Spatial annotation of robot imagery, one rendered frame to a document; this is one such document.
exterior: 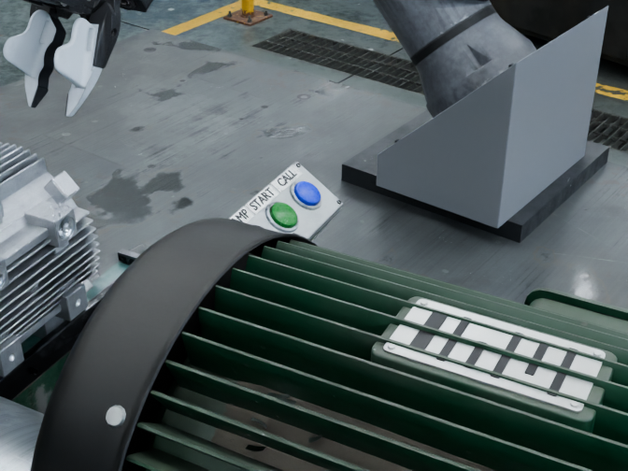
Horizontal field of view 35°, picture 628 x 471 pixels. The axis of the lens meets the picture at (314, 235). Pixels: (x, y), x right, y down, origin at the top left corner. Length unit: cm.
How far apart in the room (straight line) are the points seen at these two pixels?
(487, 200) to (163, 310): 111
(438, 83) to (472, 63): 6
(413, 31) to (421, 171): 22
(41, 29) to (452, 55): 71
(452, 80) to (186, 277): 118
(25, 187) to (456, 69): 72
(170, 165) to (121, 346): 133
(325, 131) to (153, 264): 141
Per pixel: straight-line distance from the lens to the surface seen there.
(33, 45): 101
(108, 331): 35
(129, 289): 36
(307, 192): 101
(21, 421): 64
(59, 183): 103
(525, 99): 139
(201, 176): 163
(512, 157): 141
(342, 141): 173
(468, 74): 150
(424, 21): 153
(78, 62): 97
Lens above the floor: 156
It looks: 32 degrees down
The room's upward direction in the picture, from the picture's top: straight up
